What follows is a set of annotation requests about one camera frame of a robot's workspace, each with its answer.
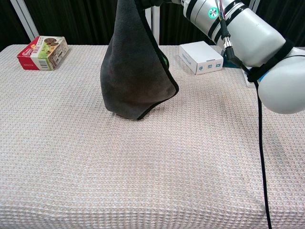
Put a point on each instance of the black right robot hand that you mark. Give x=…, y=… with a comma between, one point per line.
x=157, y=3

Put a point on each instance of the green grey towel black trim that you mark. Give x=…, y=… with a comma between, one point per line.
x=133, y=71

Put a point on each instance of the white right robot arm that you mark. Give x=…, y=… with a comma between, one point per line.
x=252, y=35

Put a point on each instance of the white cardboard box blue icons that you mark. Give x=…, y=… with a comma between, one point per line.
x=200, y=56

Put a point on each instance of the black curtain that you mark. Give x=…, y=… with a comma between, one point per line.
x=78, y=21

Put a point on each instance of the dark blue box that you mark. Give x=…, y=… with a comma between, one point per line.
x=230, y=62

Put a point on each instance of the red green snack box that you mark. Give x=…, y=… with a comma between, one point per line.
x=40, y=53

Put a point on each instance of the bright blue small object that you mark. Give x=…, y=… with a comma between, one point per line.
x=264, y=76

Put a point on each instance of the beige waffle weave tablecloth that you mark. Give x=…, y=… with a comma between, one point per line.
x=143, y=167

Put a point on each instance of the white metal frame post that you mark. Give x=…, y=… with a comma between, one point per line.
x=155, y=26
x=25, y=19

